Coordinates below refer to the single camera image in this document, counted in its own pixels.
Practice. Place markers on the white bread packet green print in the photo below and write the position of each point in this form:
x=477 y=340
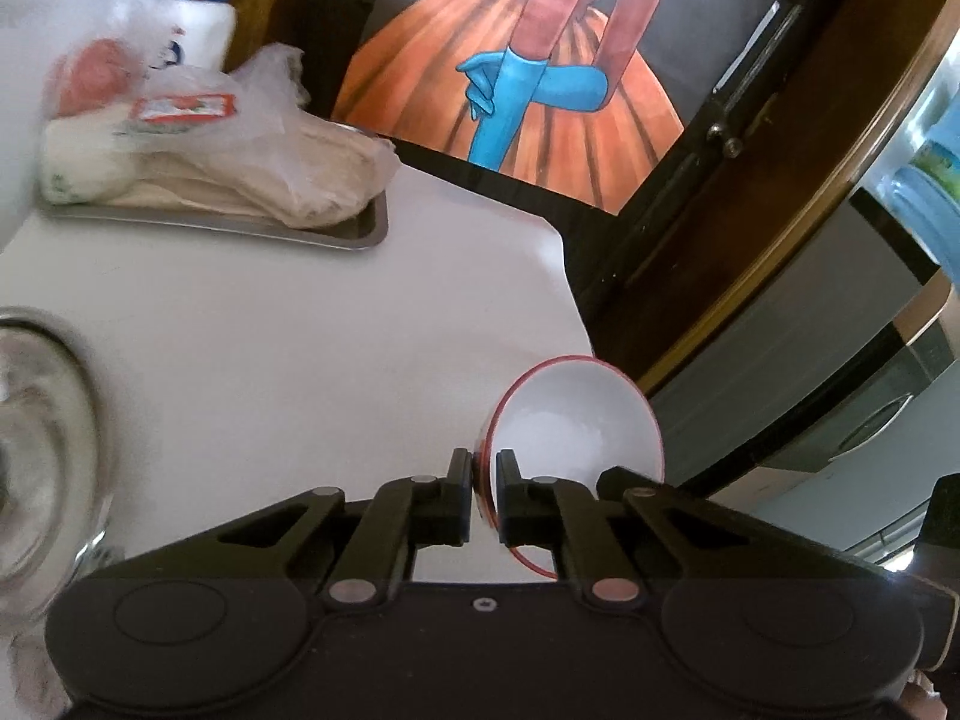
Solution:
x=75 y=165

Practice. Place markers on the red ketchup sachet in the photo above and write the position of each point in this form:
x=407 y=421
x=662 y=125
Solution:
x=180 y=109

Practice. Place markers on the white bowl with red rim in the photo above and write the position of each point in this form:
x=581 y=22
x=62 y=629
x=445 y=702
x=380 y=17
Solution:
x=570 y=420

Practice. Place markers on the brown wooden post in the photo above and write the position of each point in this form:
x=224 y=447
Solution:
x=262 y=0

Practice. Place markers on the clear bag of flatbread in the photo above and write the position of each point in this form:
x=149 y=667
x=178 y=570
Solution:
x=300 y=165

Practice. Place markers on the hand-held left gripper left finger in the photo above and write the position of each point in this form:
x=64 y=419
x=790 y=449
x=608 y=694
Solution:
x=461 y=495

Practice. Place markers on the white bottle with blue cap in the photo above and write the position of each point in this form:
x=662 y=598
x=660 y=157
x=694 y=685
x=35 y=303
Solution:
x=202 y=30

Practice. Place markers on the plastic bag with red fruit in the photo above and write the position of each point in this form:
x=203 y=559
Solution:
x=94 y=71

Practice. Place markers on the blue water bottle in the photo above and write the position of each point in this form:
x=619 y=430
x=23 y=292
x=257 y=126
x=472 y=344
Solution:
x=930 y=202

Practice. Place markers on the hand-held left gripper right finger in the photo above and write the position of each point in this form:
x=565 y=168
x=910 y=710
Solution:
x=510 y=499

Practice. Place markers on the grey steel appliance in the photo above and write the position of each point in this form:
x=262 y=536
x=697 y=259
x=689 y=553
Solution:
x=787 y=360

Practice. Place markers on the large steel plate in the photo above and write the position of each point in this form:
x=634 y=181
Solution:
x=45 y=420

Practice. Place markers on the metal tray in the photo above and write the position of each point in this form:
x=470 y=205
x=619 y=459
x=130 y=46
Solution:
x=330 y=238

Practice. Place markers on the wall poster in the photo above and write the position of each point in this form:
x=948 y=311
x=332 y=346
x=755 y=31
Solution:
x=420 y=75

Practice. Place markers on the metal door latch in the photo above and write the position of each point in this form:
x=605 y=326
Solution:
x=725 y=136

